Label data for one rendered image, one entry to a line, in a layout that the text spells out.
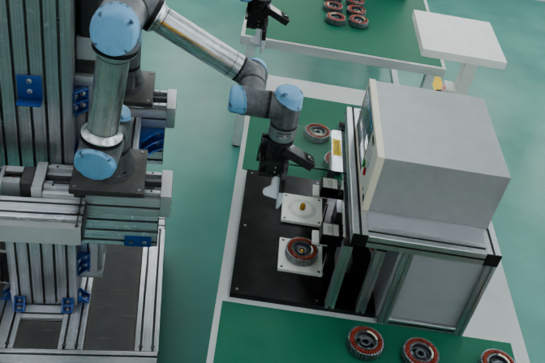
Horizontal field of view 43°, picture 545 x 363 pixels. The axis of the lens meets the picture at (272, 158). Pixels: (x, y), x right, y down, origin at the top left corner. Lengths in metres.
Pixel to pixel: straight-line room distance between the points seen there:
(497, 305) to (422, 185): 0.64
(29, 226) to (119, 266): 0.95
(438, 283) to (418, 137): 0.45
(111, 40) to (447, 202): 1.06
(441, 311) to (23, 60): 1.49
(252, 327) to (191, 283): 1.14
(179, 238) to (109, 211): 1.26
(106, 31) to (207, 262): 1.86
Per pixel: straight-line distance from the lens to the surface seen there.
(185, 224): 3.57
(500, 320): 2.50
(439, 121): 2.23
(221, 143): 4.12
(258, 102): 1.81
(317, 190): 2.50
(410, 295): 2.23
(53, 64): 2.19
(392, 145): 2.05
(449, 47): 2.97
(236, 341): 2.15
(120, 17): 1.72
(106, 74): 1.82
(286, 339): 2.18
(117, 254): 3.11
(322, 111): 3.17
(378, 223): 2.08
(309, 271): 2.35
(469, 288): 2.24
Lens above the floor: 2.45
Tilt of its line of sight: 37 degrees down
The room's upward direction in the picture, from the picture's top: 11 degrees clockwise
